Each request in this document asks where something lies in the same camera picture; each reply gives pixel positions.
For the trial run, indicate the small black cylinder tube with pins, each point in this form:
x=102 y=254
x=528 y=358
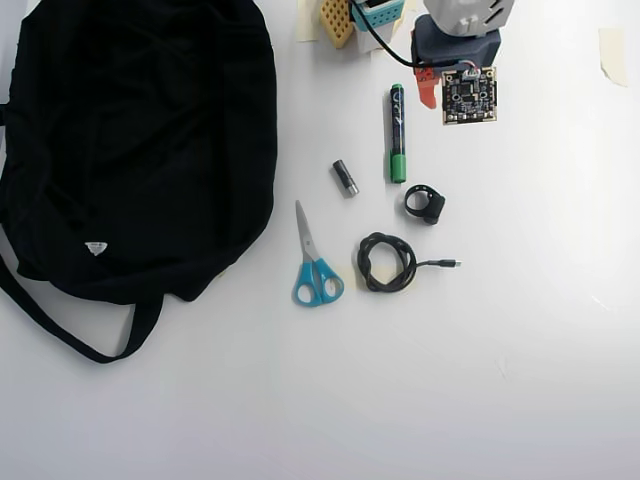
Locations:
x=345 y=179

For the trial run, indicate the bare camera circuit board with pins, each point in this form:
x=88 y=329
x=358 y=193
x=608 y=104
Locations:
x=469 y=95

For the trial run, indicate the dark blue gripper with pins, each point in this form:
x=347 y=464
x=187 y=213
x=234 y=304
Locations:
x=426 y=84

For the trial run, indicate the black fabric bag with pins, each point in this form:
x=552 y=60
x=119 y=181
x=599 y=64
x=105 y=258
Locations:
x=140 y=150

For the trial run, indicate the long beige masking tape strip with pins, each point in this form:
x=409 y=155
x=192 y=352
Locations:
x=308 y=22

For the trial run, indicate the torn beige masking tape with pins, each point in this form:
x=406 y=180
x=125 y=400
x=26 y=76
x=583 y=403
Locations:
x=614 y=55

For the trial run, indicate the green capped black marker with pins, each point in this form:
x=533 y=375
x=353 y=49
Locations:
x=396 y=135

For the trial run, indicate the white yellow teal robot arm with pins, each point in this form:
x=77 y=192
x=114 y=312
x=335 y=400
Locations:
x=340 y=22

